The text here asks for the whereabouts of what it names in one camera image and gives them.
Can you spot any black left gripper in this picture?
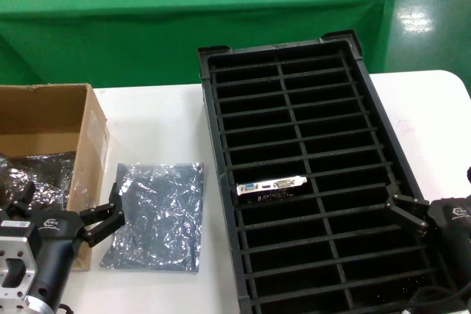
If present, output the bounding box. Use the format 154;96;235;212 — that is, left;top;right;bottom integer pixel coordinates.
0;180;126;310

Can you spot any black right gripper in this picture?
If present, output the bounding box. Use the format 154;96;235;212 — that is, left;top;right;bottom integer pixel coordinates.
386;194;471;267

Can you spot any silver antistatic bag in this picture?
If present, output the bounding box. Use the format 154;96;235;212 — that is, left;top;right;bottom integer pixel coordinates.
0;150;78;219

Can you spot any open brown cardboard box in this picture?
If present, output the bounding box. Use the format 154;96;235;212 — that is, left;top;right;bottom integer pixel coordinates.
0;83;111;273

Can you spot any black slotted plastic container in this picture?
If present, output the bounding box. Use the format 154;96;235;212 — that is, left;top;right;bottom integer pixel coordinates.
197;29;471;314

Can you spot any flat empty antistatic bag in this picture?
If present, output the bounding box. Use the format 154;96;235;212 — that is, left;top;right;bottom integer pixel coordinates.
99;161;205;274

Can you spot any green cloth covered table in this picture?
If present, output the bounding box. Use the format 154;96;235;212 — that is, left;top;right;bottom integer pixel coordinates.
0;0;397;89

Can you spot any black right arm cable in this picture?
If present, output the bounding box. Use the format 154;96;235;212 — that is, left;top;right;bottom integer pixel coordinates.
400;283;471;314

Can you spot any graphics card with plain bracket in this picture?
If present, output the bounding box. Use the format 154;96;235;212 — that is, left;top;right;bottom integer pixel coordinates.
236;174;308;204

